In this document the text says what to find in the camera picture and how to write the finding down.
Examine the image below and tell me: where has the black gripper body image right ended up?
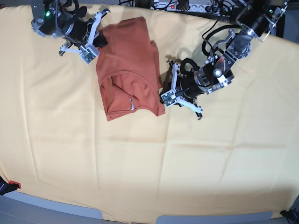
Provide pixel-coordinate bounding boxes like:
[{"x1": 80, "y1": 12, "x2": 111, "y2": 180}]
[{"x1": 180, "y1": 58, "x2": 207, "y2": 98}]

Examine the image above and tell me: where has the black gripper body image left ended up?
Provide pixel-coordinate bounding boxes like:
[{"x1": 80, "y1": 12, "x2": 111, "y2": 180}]
[{"x1": 65, "y1": 20, "x2": 93, "y2": 46}]

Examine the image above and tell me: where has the salmon red T-shirt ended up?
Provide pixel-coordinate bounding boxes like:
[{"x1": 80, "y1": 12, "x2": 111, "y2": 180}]
[{"x1": 96, "y1": 17, "x2": 165, "y2": 121}]

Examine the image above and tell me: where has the white power strip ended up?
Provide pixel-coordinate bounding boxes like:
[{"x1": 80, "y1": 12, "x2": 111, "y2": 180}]
[{"x1": 150, "y1": 0, "x2": 212, "y2": 13}]

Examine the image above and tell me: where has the black clamp right corner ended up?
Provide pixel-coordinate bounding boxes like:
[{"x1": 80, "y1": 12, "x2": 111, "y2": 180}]
[{"x1": 280, "y1": 209, "x2": 299, "y2": 224}]

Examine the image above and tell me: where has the red black clamp left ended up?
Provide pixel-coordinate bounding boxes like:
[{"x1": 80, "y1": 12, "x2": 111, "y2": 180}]
[{"x1": 0, "y1": 177, "x2": 21, "y2": 196}]

